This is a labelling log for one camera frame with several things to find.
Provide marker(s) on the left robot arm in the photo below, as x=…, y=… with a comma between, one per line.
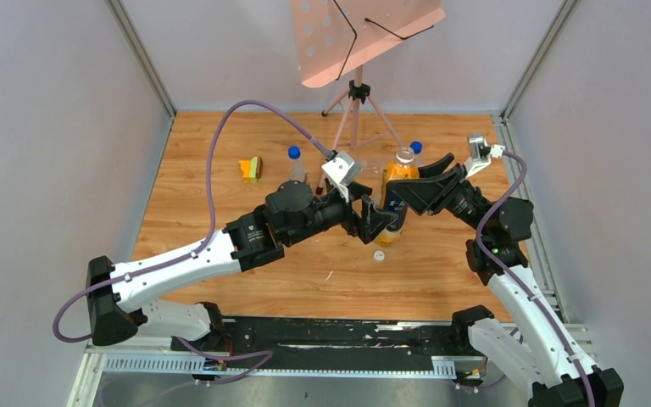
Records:
x=126, y=296

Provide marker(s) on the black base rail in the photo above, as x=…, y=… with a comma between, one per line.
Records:
x=301, y=347

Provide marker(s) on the yellow green toy block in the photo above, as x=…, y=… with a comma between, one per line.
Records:
x=251, y=169

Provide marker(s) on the clear bottle white cap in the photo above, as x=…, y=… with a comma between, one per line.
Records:
x=372, y=167

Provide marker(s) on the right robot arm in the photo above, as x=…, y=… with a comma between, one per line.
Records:
x=548, y=365

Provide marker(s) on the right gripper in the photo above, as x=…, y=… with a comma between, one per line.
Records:
x=431, y=192

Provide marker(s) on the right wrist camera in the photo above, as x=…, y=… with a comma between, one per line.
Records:
x=480, y=151

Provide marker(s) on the pink music stand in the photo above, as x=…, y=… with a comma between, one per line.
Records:
x=334, y=38

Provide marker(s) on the orange dark label bottle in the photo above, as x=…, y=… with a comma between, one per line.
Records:
x=402, y=167

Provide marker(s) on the pepsi bottle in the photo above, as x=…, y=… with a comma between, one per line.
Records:
x=417, y=148
x=298, y=171

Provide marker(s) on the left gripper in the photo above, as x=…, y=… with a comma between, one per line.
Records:
x=353, y=208

